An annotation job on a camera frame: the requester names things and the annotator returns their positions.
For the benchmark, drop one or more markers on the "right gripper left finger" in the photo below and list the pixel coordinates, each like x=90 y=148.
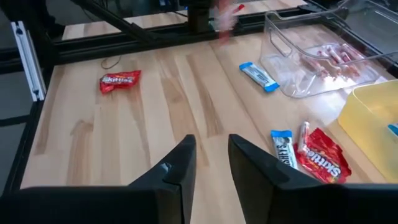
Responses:
x=93 y=208

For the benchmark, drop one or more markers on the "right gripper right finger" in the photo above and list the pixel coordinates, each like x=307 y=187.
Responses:
x=311 y=208

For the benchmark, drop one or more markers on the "white blue Hershey's bar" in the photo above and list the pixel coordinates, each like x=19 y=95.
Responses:
x=394 y=129
x=258 y=76
x=284 y=151

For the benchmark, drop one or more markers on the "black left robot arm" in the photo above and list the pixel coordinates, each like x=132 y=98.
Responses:
x=199 y=15

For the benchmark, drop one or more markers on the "red Skittles packet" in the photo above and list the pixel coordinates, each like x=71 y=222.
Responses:
x=119 y=81
x=323 y=160

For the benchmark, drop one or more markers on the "yellow plastic bin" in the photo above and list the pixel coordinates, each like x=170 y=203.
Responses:
x=367 y=124

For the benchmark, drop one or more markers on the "clear plastic bin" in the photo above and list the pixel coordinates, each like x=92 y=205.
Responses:
x=280 y=62

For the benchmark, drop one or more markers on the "red tag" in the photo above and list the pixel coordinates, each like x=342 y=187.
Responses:
x=240 y=7

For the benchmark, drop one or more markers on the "white aluminium extrusion post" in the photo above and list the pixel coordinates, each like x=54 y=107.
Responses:
x=28 y=59

